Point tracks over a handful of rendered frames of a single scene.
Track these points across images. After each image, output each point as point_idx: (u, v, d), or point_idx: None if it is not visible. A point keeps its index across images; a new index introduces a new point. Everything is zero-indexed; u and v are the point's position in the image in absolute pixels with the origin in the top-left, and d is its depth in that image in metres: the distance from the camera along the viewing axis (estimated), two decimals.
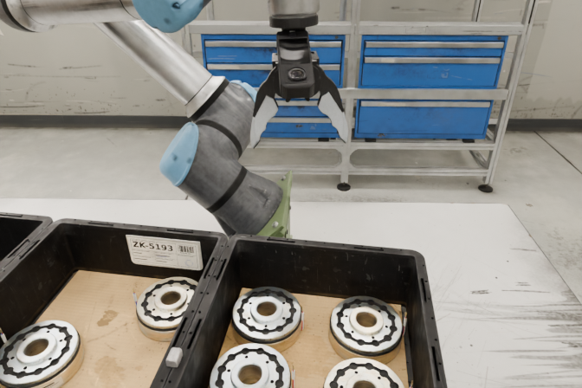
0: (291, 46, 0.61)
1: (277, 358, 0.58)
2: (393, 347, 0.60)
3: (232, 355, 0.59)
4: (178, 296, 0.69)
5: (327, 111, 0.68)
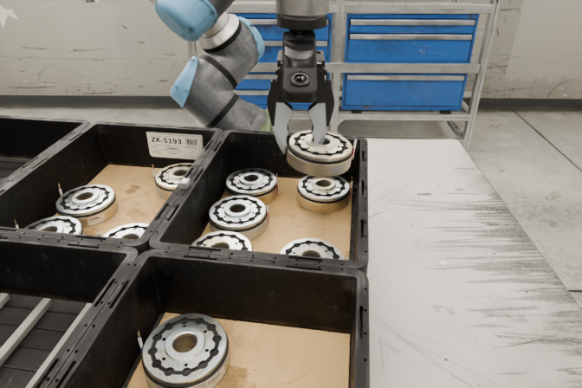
0: (297, 48, 0.60)
1: (257, 203, 0.81)
2: (341, 198, 0.84)
3: (225, 202, 0.82)
4: (186, 173, 0.92)
5: (314, 119, 0.68)
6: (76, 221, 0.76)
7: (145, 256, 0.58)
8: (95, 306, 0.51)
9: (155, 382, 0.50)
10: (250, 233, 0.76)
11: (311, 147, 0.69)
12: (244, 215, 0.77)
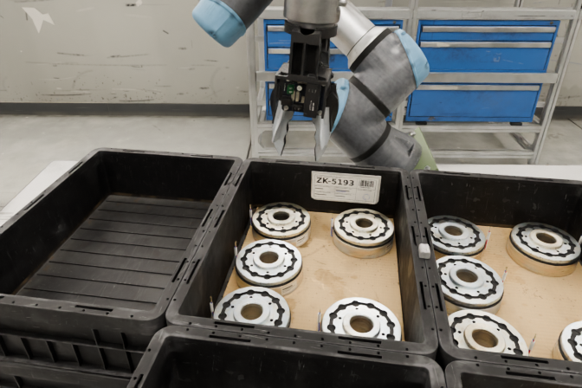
0: None
1: (482, 266, 0.67)
2: (578, 259, 0.69)
3: (441, 264, 0.67)
4: (367, 223, 0.77)
5: (287, 114, 0.69)
6: (276, 294, 0.62)
7: (455, 373, 0.43)
8: None
9: None
10: (494, 309, 0.61)
11: (291, 212, 0.79)
12: (481, 286, 0.63)
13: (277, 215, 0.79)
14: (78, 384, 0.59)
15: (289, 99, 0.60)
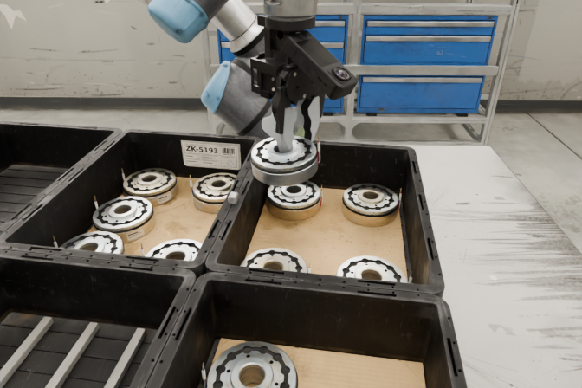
0: (311, 48, 0.61)
1: (304, 141, 0.70)
2: (391, 211, 0.80)
3: (268, 143, 0.71)
4: (224, 184, 0.88)
5: (312, 114, 0.69)
6: (116, 236, 0.72)
7: (204, 281, 0.54)
8: (159, 338, 0.47)
9: None
10: (301, 174, 0.66)
11: (160, 176, 0.90)
12: (292, 155, 0.67)
13: (148, 177, 0.90)
14: None
15: None
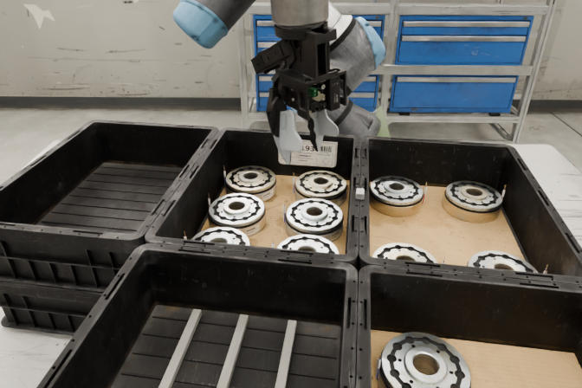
0: None
1: (294, 220, 0.77)
2: (498, 208, 0.81)
3: (327, 227, 0.76)
4: (324, 182, 0.90)
5: (282, 122, 0.67)
6: (240, 232, 0.74)
7: (367, 273, 0.56)
8: (346, 326, 0.49)
9: None
10: None
11: (260, 173, 0.92)
12: (307, 205, 0.81)
13: (248, 175, 0.91)
14: (75, 304, 0.71)
15: (315, 101, 0.60)
